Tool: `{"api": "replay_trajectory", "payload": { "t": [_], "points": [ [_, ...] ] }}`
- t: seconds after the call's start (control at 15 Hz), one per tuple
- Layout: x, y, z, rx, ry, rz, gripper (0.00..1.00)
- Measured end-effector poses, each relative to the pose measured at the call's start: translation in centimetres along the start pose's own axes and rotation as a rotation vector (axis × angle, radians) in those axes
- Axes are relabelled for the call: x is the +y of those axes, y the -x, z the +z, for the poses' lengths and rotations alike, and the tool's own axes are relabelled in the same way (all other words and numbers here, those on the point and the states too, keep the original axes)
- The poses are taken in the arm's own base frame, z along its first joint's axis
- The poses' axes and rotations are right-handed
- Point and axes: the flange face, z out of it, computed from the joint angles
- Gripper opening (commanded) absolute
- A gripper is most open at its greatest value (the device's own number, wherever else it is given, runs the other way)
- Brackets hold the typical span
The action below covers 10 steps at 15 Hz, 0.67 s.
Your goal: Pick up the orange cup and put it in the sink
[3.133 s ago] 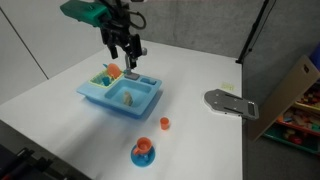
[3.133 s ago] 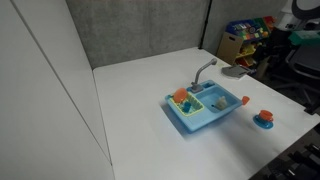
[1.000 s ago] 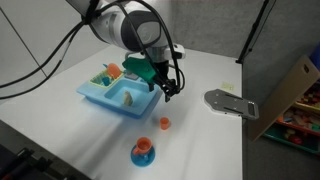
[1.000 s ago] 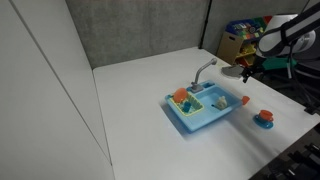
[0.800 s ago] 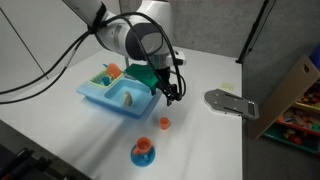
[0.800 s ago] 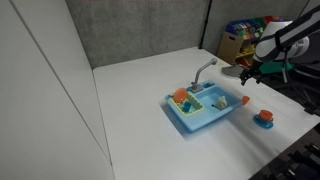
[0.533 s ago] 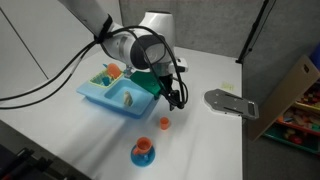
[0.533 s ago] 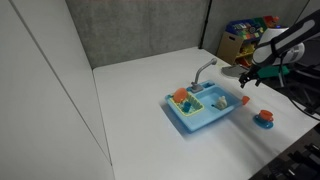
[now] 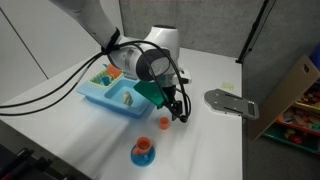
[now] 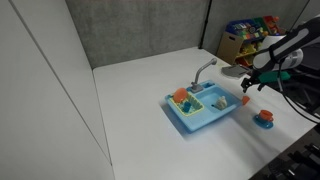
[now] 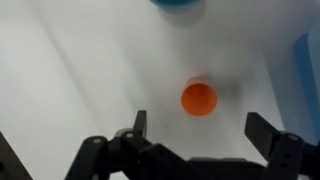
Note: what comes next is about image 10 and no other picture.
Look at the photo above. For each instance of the black equipment frame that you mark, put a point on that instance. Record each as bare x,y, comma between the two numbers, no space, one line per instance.
296,160

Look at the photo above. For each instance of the wooden toy storage shelf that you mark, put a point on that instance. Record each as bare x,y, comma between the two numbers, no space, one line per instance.
230,46

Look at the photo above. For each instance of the cream toy sponge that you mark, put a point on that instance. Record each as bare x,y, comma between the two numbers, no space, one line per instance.
220,103

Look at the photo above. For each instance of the grey toy faucet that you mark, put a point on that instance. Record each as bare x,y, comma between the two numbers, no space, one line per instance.
196,87

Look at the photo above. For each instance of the orange toy plate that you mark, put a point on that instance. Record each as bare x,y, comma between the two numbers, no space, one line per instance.
180,95

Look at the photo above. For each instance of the small blue toy cup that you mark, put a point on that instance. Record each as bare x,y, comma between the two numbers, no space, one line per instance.
187,106

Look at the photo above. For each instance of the blue toy saucer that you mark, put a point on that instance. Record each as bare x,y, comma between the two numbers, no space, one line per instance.
263,125

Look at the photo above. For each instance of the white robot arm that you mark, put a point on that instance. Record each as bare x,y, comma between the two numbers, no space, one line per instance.
290,46

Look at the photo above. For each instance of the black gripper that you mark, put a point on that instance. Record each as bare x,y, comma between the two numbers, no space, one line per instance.
252,80

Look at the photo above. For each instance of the yellow dish rack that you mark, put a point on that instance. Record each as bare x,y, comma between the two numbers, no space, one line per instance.
197,107

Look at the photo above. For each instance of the grey metal mounting plate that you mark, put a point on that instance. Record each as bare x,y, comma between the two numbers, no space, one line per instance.
233,71

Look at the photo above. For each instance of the blue toy sink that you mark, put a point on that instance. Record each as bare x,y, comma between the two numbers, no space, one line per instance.
200,121

